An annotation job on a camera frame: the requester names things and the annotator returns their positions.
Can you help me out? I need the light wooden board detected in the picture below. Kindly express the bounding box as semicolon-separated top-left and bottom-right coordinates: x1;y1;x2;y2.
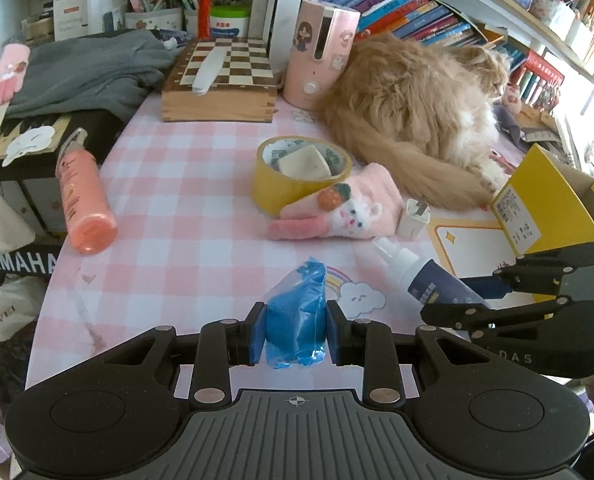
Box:
0;115;72;181

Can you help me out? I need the wooden chess box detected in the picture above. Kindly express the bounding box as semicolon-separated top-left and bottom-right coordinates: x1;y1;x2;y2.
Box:
161;36;279;123

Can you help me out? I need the pink paw toy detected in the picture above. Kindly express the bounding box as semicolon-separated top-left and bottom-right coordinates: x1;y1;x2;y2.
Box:
500;85;525;116

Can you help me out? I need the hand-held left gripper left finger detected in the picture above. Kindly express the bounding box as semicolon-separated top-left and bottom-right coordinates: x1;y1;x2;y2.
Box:
89;302;269;406

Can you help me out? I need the white cloud-shaped paper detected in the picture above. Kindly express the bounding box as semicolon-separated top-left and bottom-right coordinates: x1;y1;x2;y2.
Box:
2;126;56;167

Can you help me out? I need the red tassel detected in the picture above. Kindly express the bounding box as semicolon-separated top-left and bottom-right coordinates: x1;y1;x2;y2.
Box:
197;0;218;41

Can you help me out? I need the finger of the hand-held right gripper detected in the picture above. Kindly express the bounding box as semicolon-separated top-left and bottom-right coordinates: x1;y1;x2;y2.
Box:
419;296;594;334
464;241;594;299

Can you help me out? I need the yellow tape roll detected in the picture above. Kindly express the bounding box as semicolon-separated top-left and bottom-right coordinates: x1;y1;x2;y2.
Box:
252;135;353;216

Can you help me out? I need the navy tube with white cap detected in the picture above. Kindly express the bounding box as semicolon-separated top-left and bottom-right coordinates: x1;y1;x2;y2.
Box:
372;237;493;321

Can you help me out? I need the blue plastic packet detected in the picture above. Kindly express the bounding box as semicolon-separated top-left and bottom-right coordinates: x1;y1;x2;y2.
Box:
264;256;328;370

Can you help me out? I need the pink cylindrical device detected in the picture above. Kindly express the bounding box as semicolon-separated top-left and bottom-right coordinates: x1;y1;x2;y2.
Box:
283;0;361;109

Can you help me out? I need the pink glove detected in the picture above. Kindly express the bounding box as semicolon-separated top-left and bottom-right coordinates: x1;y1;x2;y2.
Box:
0;42;32;107

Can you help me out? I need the row of blue red books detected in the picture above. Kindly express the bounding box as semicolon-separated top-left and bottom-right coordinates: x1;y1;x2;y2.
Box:
319;0;565;106

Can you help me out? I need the orange pink bottle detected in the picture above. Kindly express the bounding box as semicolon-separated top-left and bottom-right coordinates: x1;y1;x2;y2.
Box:
56;128;118;255

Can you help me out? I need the pink checked cloth desktop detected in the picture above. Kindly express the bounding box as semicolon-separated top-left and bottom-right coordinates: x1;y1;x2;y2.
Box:
24;92;593;401

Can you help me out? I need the white red-label box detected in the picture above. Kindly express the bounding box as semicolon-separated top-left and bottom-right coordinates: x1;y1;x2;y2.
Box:
53;0;90;41

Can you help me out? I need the white orange-edged desk mat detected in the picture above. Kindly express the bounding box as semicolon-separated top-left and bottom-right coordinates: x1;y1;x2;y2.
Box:
427;217;538;311

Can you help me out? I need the white pen holder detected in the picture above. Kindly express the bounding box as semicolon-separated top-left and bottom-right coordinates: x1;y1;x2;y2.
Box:
127;0;185;33

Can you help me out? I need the pink bunny sock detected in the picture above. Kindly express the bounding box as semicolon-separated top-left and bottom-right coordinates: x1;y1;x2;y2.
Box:
268;162;403;241

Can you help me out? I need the grey cloth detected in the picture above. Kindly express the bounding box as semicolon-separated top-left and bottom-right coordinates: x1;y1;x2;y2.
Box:
0;29;180;123

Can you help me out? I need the yellow cardboard box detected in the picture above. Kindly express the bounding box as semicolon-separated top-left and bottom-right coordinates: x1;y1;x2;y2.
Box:
490;143;594;261

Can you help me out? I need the cream printed tote bag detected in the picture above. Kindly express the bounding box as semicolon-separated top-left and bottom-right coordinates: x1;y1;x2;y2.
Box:
0;275;48;356

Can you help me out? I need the green-lid white jar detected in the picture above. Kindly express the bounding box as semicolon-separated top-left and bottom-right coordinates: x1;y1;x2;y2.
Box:
209;5;252;38

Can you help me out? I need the white pen storage box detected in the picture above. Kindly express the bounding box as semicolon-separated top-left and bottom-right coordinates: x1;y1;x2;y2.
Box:
542;0;578;31
567;17;594;51

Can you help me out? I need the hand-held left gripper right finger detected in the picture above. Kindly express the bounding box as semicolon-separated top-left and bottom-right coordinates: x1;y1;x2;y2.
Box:
325;300;503;406

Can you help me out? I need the white wooden bookshelf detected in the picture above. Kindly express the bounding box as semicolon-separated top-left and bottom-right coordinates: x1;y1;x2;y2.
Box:
0;0;594;111

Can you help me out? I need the black digital piano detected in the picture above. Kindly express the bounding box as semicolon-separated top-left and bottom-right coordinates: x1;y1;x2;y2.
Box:
0;110;128;277

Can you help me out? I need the small white plug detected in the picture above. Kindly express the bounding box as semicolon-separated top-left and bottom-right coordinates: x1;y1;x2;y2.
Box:
396;197;433;240

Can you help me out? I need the fluffy orange cat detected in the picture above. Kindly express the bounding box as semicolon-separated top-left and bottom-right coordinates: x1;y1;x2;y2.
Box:
313;32;512;211

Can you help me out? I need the long white case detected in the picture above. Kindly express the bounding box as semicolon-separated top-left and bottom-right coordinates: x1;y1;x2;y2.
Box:
192;46;228;96

